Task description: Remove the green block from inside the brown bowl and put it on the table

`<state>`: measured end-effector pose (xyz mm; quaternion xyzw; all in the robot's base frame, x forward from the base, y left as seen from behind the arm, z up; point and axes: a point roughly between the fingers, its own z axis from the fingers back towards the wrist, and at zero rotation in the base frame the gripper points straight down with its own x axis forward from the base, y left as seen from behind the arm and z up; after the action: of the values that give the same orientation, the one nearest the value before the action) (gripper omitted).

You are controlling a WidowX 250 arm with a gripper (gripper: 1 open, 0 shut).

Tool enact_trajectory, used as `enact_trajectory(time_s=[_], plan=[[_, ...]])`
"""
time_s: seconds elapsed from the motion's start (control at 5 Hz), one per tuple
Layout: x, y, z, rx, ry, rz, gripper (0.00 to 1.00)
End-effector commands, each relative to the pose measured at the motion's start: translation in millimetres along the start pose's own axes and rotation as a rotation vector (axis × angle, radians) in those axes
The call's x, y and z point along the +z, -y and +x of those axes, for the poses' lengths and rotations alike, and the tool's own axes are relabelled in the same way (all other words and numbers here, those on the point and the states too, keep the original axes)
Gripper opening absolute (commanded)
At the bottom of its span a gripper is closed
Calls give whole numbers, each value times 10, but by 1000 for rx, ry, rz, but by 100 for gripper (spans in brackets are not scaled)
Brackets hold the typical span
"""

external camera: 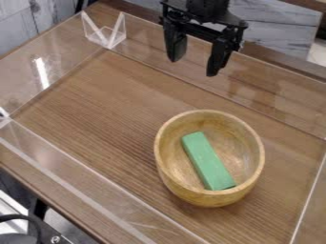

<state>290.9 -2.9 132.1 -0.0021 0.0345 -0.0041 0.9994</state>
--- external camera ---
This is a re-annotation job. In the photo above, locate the black table leg bracket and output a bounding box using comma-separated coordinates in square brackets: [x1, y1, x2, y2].
[28, 198, 77, 244]

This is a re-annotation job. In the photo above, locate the green rectangular block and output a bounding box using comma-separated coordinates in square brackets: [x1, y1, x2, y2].
[180, 132, 235, 191]

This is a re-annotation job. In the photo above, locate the clear acrylic corner bracket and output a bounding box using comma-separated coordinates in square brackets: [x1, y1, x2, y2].
[80, 11, 125, 50]

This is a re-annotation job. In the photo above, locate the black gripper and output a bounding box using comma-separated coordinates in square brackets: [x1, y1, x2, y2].
[160, 0, 248, 77]

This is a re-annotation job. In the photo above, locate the brown wooden bowl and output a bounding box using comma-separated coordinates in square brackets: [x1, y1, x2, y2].
[154, 110, 264, 208]

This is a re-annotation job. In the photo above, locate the clear acrylic tray wall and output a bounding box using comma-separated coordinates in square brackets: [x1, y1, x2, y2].
[0, 114, 206, 244]

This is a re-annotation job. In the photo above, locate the black cable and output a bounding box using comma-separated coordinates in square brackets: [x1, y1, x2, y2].
[0, 213, 43, 244]

